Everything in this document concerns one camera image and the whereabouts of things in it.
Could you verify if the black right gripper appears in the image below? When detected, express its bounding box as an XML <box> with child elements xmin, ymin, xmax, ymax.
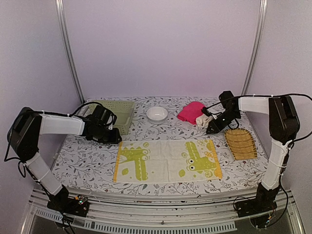
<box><xmin>206</xmin><ymin>109</ymin><xmax>240</xmax><ymax>134</ymax></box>

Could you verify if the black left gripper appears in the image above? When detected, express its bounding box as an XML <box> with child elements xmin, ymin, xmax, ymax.
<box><xmin>96</xmin><ymin>124</ymin><xmax>122</xmax><ymax>144</ymax></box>

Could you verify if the green crocodile pattern towel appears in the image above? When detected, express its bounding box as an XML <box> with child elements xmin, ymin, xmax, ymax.
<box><xmin>113</xmin><ymin>139</ymin><xmax>222</xmax><ymax>184</ymax></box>

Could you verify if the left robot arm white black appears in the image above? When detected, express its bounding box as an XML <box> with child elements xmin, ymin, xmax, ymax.
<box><xmin>7</xmin><ymin>102</ymin><xmax>122</xmax><ymax>212</ymax></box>

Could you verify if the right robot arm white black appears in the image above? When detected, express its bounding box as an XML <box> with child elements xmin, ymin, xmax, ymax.
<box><xmin>206</xmin><ymin>91</ymin><xmax>300</xmax><ymax>191</ymax></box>

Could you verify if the cream white towel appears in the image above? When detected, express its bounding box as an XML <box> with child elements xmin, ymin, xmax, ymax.
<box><xmin>195</xmin><ymin>114</ymin><xmax>214</xmax><ymax>128</ymax></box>

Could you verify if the green plastic basket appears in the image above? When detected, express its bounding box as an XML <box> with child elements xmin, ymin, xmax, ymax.
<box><xmin>83</xmin><ymin>100</ymin><xmax>135</xmax><ymax>135</ymax></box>

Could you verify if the pink towel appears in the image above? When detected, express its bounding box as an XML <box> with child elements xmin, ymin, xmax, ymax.
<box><xmin>177</xmin><ymin>101</ymin><xmax>205</xmax><ymax>125</ymax></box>

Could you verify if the yellow woven bamboo tray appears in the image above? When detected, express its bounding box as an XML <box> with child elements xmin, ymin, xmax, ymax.
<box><xmin>224</xmin><ymin>128</ymin><xmax>257</xmax><ymax>160</ymax></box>

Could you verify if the white ceramic bowl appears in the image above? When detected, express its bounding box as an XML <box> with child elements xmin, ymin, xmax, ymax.
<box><xmin>146</xmin><ymin>106</ymin><xmax>168</xmax><ymax>125</ymax></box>

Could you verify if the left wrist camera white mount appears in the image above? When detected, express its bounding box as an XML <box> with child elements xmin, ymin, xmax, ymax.
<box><xmin>107</xmin><ymin>114</ymin><xmax>117</xmax><ymax>130</ymax></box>

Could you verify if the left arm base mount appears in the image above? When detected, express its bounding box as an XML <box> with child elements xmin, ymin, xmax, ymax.
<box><xmin>47</xmin><ymin>192</ymin><xmax>90</xmax><ymax>217</ymax></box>

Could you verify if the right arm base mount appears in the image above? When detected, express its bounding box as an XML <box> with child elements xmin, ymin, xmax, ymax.
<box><xmin>233</xmin><ymin>196</ymin><xmax>277</xmax><ymax>229</ymax></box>

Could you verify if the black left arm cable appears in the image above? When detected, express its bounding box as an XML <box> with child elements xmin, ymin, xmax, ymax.
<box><xmin>3</xmin><ymin>101</ymin><xmax>103</xmax><ymax>178</ymax></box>

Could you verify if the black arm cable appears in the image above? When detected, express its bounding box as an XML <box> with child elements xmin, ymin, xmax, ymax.
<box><xmin>204</xmin><ymin>92</ymin><xmax>312</xmax><ymax>147</ymax></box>
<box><xmin>3</xmin><ymin>101</ymin><xmax>103</xmax><ymax>178</ymax></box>

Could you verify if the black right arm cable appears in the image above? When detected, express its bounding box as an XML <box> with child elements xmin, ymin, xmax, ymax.
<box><xmin>204</xmin><ymin>92</ymin><xmax>312</xmax><ymax>147</ymax></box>

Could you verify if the aluminium front rail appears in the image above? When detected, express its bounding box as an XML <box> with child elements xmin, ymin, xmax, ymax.
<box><xmin>24</xmin><ymin>190</ymin><xmax>305</xmax><ymax>234</ymax></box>

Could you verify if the right aluminium frame post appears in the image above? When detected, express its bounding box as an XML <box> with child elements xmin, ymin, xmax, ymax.
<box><xmin>241</xmin><ymin>0</ymin><xmax>268</xmax><ymax>95</ymax></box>

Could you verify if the aluminium frame post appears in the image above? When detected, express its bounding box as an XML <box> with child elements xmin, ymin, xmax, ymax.
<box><xmin>241</xmin><ymin>0</ymin><xmax>268</xmax><ymax>95</ymax></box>
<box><xmin>55</xmin><ymin>0</ymin><xmax>85</xmax><ymax>103</ymax></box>

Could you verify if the left aluminium frame post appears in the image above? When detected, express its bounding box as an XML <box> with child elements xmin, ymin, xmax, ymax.
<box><xmin>55</xmin><ymin>0</ymin><xmax>85</xmax><ymax>103</ymax></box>

